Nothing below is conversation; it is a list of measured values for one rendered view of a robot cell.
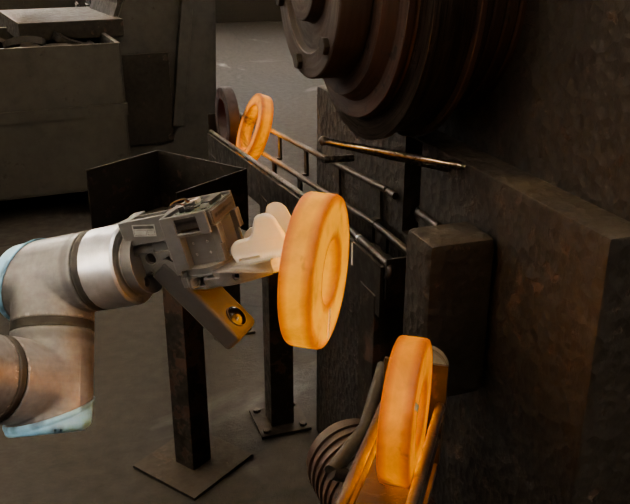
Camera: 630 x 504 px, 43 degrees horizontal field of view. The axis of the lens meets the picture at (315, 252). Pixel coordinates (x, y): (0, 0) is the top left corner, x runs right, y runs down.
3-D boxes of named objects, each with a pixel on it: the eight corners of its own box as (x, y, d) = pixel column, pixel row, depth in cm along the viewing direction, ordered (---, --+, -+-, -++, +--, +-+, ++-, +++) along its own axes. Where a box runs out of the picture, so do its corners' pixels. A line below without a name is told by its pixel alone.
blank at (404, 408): (418, 489, 89) (389, 484, 89) (437, 352, 93) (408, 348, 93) (403, 488, 74) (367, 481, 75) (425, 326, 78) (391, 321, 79)
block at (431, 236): (461, 365, 121) (473, 217, 112) (488, 392, 114) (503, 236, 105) (397, 377, 118) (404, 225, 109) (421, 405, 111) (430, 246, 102)
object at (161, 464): (178, 420, 205) (157, 149, 178) (256, 457, 191) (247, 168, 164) (117, 459, 190) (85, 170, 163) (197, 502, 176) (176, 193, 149)
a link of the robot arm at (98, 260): (96, 323, 85) (139, 286, 93) (134, 317, 83) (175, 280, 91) (66, 245, 82) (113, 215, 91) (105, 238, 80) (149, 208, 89)
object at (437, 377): (442, 449, 93) (449, 364, 90) (441, 451, 93) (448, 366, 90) (380, 439, 95) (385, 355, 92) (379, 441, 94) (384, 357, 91)
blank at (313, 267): (354, 181, 84) (323, 178, 85) (314, 214, 70) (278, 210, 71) (345, 317, 89) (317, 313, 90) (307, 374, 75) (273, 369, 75)
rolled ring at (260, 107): (230, 167, 216) (241, 170, 217) (254, 152, 199) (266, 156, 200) (242, 104, 219) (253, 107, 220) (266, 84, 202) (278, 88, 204)
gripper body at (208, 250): (208, 210, 77) (105, 231, 81) (234, 291, 79) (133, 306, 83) (237, 187, 83) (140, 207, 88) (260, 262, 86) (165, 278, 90)
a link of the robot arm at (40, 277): (40, 335, 95) (44, 254, 97) (128, 322, 90) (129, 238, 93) (-19, 323, 86) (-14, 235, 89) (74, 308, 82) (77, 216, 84)
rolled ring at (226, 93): (226, 88, 216) (238, 87, 217) (212, 85, 233) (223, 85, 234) (231, 156, 221) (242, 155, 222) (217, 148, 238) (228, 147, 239)
